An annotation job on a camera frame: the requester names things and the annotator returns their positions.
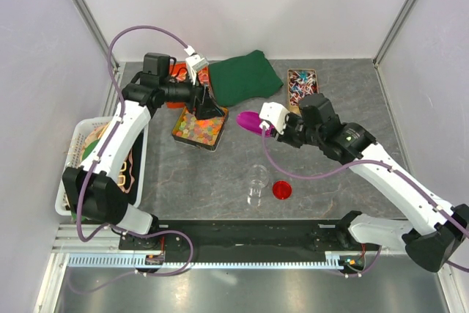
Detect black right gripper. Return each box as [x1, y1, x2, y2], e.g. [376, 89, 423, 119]
[270, 110, 323, 148]

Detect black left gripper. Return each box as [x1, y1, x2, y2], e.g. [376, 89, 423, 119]
[160, 68, 224, 121]

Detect gold tin with star candies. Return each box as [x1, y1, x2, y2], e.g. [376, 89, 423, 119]
[171, 108, 229, 152]

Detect magenta plastic scoop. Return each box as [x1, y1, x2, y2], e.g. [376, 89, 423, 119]
[236, 111, 275, 138]

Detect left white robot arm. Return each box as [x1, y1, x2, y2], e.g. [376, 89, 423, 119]
[62, 53, 225, 249]

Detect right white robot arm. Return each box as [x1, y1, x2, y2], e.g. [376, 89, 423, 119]
[260, 94, 468, 273]

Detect folded green cloth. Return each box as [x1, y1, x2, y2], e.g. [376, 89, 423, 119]
[208, 50, 283, 107]

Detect orange plastic candy box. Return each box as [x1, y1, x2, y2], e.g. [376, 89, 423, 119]
[166, 62, 210, 109]

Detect gold tin with lollipops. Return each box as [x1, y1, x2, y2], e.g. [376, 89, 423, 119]
[287, 69, 319, 114]

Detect red jar lid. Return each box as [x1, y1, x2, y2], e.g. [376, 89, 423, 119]
[272, 180, 292, 200]

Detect clear glass jar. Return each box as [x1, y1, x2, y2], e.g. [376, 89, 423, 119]
[247, 164, 269, 207]

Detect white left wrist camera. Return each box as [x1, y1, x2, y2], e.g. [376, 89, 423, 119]
[184, 45, 209, 86]

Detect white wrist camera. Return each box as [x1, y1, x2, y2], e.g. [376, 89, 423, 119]
[184, 45, 209, 86]
[259, 102, 289, 135]

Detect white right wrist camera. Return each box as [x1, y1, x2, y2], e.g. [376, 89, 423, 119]
[259, 102, 289, 135]

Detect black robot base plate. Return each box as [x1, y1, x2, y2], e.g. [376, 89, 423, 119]
[117, 218, 380, 254]

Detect blue slotted cable duct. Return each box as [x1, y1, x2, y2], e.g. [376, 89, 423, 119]
[68, 253, 365, 270]

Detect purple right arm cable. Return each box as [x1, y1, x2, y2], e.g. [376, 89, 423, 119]
[262, 122, 469, 279]

